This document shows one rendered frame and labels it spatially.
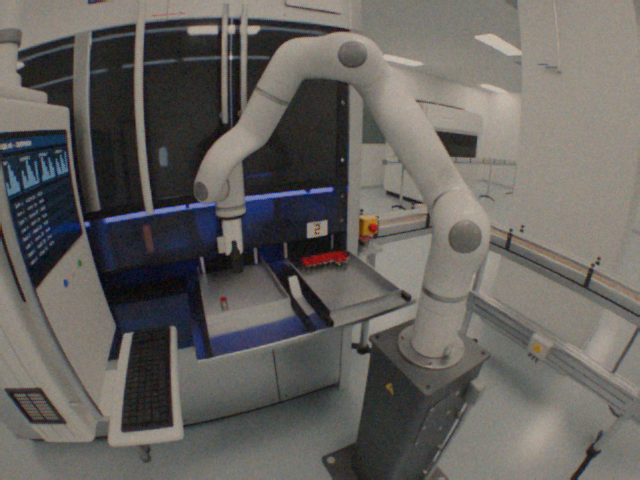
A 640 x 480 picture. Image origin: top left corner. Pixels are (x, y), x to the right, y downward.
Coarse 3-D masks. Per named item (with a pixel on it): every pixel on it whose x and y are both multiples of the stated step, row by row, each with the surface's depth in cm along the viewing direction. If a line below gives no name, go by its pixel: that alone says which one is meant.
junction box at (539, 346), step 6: (534, 336) 114; (540, 336) 113; (534, 342) 113; (540, 342) 110; (546, 342) 108; (528, 348) 116; (534, 348) 113; (540, 348) 110; (546, 348) 106; (534, 354) 113; (540, 354) 109; (546, 354) 106
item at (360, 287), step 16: (352, 256) 119; (336, 272) 111; (352, 272) 111; (368, 272) 110; (320, 288) 100; (336, 288) 100; (352, 288) 100; (368, 288) 100; (384, 288) 100; (400, 288) 93; (320, 304) 89; (336, 304) 91; (352, 304) 85; (368, 304) 88
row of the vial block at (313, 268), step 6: (330, 258) 112; (336, 258) 112; (342, 258) 112; (348, 258) 114; (306, 264) 107; (312, 264) 108; (318, 264) 109; (324, 264) 110; (330, 264) 111; (348, 264) 114; (306, 270) 108; (312, 270) 109; (318, 270) 110; (324, 270) 111; (330, 270) 112
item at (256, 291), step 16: (224, 272) 110; (256, 272) 111; (272, 272) 104; (208, 288) 99; (224, 288) 99; (240, 288) 99; (256, 288) 100; (272, 288) 100; (208, 304) 90; (240, 304) 90; (256, 304) 91; (272, 304) 86; (288, 304) 89; (208, 320) 79; (224, 320) 81
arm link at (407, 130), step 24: (384, 72) 53; (360, 96) 64; (384, 96) 57; (408, 96) 55; (384, 120) 55; (408, 120) 53; (408, 144) 54; (432, 144) 54; (408, 168) 58; (432, 168) 56; (432, 192) 63
